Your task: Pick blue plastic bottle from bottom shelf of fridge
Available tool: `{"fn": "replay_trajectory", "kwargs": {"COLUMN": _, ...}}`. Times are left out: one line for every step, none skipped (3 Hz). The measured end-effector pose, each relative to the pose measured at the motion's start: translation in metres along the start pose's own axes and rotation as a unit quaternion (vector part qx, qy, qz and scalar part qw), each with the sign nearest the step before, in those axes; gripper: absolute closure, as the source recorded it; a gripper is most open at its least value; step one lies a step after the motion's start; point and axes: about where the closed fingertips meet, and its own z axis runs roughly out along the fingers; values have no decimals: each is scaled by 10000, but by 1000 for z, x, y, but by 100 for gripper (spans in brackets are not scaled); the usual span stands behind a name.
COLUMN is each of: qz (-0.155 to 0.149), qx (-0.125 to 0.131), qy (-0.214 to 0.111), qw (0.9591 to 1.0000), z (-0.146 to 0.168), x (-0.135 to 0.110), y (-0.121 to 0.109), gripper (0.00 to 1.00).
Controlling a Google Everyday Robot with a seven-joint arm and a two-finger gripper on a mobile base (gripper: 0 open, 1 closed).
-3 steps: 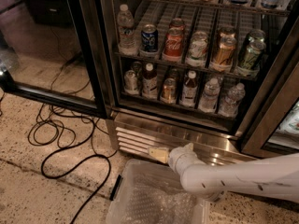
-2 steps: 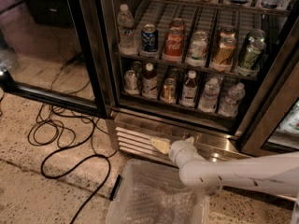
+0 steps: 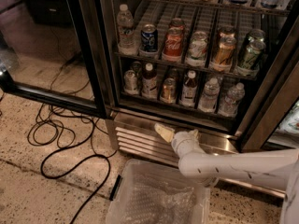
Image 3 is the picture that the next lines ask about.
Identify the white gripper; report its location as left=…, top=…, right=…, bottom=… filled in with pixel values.
left=154, top=123, right=204, bottom=158

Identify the dark drink bottle white cap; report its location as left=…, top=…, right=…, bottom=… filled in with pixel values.
left=179, top=70, right=197, bottom=106

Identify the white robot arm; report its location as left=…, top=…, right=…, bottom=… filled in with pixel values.
left=154, top=123, right=299, bottom=224

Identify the clear water bottle bottom middle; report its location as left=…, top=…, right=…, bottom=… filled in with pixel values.
left=198, top=77, right=220, bottom=113

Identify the clear water bottle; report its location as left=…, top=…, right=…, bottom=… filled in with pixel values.
left=198, top=77, right=220, bottom=113
left=218, top=82, right=245, bottom=118

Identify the gold can bottom shelf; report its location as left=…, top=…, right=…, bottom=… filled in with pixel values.
left=160, top=77, right=176, bottom=104

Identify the clear water bottle bottom right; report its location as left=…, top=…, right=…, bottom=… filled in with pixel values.
left=218, top=82, right=245, bottom=118

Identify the brown tea bottle left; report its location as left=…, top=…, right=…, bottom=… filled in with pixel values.
left=142, top=63, right=158, bottom=99

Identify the silver can shelf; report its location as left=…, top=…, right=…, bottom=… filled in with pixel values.
left=130, top=61, right=142, bottom=75
left=124, top=70, right=139, bottom=95

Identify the silver can rear bottom shelf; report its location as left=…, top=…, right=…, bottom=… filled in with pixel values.
left=130, top=61, right=142, bottom=75

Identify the clear water bottle middle shelf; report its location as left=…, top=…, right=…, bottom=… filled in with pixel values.
left=117, top=4, right=137, bottom=55

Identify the open glass fridge door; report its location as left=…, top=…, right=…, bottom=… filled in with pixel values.
left=0, top=0, right=109, bottom=119

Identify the dark can behind gold can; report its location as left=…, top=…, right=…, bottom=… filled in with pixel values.
left=167, top=67, right=179, bottom=82

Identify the clear plastic storage bin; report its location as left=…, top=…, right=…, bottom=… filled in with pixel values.
left=106, top=159, right=210, bottom=224

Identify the bubble wrap sheet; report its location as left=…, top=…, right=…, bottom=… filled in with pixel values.
left=121, top=175, right=195, bottom=224

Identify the white green soda can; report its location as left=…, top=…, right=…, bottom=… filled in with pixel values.
left=185, top=31, right=207, bottom=67

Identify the orange gold soda can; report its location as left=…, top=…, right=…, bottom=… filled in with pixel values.
left=209, top=36, right=236, bottom=72

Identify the green soda can front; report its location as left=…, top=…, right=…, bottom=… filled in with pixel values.
left=236, top=40, right=265, bottom=77

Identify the blue pepsi can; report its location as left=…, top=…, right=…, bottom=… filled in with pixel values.
left=139, top=23, right=158, bottom=57

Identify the red can behind coca-cola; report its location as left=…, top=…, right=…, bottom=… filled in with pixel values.
left=169, top=18, right=185, bottom=32

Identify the dark can behind orange can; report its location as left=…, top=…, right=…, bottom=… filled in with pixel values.
left=218, top=26, right=235, bottom=38

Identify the green soda can rear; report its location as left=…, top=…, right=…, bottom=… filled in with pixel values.
left=244, top=29, right=265, bottom=45

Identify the black floor cable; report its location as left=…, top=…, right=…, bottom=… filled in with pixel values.
left=26, top=54, right=118, bottom=224

